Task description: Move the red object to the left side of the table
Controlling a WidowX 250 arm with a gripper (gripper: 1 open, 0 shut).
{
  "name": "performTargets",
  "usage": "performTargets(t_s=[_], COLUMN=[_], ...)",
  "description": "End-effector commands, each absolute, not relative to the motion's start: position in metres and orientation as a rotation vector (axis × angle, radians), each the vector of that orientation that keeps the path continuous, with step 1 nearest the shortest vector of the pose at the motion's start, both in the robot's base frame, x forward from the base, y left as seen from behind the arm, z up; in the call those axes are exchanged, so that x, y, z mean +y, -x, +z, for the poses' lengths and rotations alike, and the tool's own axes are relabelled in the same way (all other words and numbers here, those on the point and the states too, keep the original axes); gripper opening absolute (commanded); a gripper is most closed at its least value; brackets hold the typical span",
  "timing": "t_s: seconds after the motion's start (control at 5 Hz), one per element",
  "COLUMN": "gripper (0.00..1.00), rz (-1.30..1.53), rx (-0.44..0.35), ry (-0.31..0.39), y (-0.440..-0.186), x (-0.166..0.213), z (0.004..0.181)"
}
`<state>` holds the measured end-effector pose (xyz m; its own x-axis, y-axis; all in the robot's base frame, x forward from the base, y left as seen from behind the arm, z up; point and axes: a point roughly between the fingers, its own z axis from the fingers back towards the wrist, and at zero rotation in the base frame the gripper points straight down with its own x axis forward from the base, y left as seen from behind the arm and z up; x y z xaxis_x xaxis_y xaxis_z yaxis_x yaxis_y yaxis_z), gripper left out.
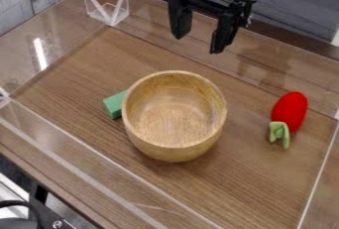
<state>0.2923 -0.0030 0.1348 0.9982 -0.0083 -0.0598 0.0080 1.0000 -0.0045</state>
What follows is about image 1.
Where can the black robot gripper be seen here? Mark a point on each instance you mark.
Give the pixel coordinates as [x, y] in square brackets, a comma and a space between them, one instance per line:
[229, 24]

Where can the red plush strawberry green leaves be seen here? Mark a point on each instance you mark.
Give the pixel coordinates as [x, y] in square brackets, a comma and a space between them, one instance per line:
[287, 116]

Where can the wooden bowl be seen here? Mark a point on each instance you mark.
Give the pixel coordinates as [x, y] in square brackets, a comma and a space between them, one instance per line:
[174, 113]

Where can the green foam block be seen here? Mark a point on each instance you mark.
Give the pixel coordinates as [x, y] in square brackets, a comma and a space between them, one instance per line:
[112, 105]

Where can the clear acrylic corner bracket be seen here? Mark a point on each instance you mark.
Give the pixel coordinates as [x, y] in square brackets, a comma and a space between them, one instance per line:
[108, 13]

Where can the black table leg bracket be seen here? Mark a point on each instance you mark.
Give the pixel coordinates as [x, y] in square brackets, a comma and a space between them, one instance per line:
[51, 219]

